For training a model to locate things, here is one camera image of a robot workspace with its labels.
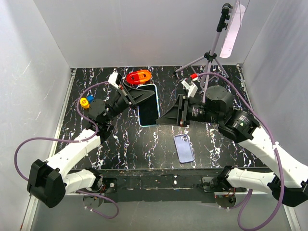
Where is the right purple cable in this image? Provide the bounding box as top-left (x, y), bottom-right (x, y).
top-left (197, 72), bottom-right (286, 231)

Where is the purple cable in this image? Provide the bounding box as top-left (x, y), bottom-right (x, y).
top-left (13, 81), bottom-right (120, 219)
top-left (197, 72), bottom-right (286, 231)

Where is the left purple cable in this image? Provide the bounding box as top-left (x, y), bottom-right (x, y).
top-left (13, 81), bottom-right (120, 219)

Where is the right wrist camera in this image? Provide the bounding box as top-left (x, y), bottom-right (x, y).
top-left (181, 74), bottom-right (198, 98)

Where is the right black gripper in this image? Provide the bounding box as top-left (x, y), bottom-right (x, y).
top-left (155, 94), bottom-right (221, 127)

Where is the lilac tripod stand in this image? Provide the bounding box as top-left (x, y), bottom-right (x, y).
top-left (175, 2), bottom-right (231, 104)

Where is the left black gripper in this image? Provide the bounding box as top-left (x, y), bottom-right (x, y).
top-left (104, 83), bottom-right (156, 123)

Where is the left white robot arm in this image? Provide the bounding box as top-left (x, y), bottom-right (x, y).
top-left (27, 83), bottom-right (155, 208)

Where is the white light bar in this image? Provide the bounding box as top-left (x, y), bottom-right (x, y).
top-left (219, 0), bottom-right (246, 58)

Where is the lilac phone case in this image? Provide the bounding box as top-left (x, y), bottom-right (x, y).
top-left (174, 134), bottom-right (194, 164)

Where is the aluminium frame rail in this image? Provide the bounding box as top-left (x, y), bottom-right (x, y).
top-left (20, 68), bottom-right (77, 231)

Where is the yellow toy block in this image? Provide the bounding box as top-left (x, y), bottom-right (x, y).
top-left (79, 97), bottom-right (90, 109)

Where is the phone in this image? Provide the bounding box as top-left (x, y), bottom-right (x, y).
top-left (137, 84), bottom-right (160, 127)
top-left (175, 89), bottom-right (188, 98)

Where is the blue toy block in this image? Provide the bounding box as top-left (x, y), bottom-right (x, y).
top-left (86, 95), bottom-right (94, 103)

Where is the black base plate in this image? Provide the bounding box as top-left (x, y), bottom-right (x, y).
top-left (74, 168), bottom-right (248, 204)

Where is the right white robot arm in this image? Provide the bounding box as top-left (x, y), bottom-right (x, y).
top-left (156, 86), bottom-right (308, 207)

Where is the red orange toy boat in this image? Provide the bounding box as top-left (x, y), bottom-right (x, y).
top-left (126, 70), bottom-right (152, 85)

